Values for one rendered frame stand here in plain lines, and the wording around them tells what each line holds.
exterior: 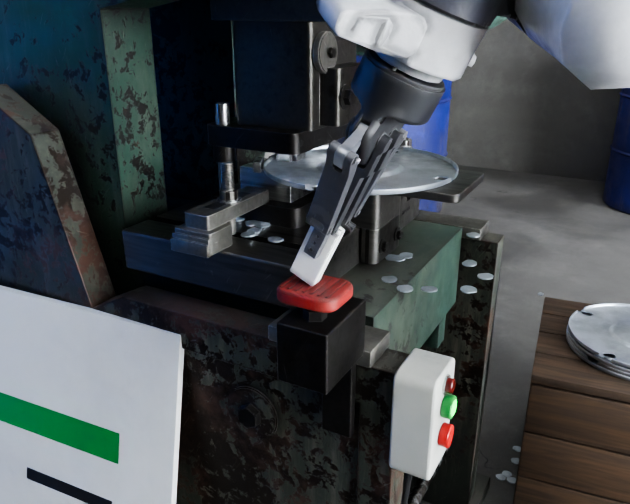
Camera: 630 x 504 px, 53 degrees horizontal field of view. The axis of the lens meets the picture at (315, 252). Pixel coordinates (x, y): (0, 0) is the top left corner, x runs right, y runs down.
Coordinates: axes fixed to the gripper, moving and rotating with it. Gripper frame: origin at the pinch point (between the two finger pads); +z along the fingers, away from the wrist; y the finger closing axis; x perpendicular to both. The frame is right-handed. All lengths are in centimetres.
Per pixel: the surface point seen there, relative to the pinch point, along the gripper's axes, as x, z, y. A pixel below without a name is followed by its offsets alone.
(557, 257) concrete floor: -34, 70, 218
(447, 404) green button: -19.5, 11.8, 7.9
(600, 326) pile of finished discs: -40, 26, 80
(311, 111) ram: 17.3, -2.0, 25.9
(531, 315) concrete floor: -34, 70, 157
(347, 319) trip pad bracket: -5.9, 5.8, 1.6
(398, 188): 1.0, 0.2, 24.8
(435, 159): 1.9, 0.6, 43.5
